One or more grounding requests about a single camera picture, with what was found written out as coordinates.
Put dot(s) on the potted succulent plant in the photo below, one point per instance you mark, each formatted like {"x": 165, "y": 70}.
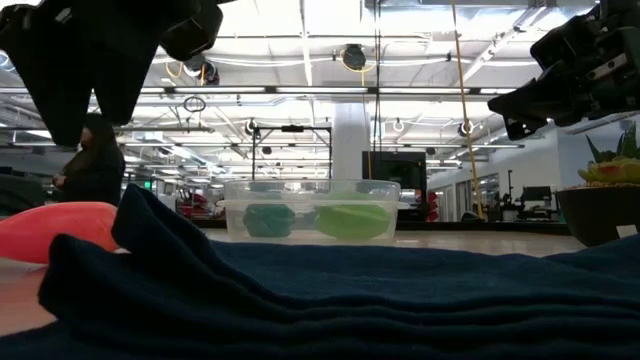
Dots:
{"x": 595, "y": 215}

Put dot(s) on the person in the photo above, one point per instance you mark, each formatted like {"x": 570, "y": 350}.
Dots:
{"x": 95, "y": 170}

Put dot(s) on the dark green toy vegetable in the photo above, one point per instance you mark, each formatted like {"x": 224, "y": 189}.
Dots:
{"x": 269, "y": 220}

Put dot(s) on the white square pillar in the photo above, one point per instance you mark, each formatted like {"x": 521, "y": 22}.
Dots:
{"x": 350, "y": 140}

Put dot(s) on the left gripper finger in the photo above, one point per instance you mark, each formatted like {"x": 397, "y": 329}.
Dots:
{"x": 122, "y": 85}
{"x": 62, "y": 95}

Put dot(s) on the folded navy blue cloth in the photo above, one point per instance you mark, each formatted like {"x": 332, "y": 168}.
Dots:
{"x": 350, "y": 300}

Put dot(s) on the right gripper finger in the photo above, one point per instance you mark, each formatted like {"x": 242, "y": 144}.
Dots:
{"x": 517, "y": 129}
{"x": 530, "y": 102}

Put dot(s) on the light green toy vegetable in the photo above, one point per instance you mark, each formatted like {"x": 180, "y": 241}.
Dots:
{"x": 352, "y": 222}

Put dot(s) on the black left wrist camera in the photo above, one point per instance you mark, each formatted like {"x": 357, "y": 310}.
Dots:
{"x": 195, "y": 30}

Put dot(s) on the black metal table frame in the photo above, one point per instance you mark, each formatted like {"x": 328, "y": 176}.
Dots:
{"x": 475, "y": 226}

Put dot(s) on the orange toy carrot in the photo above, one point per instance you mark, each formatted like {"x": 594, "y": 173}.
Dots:
{"x": 50, "y": 230}

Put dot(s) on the black background rig frame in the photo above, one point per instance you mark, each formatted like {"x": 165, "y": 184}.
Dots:
{"x": 292, "y": 129}

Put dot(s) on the clear plastic tupperware container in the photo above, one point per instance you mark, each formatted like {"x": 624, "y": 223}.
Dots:
{"x": 305, "y": 192}

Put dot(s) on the black background monitor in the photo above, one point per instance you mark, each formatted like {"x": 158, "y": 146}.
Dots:
{"x": 395, "y": 170}

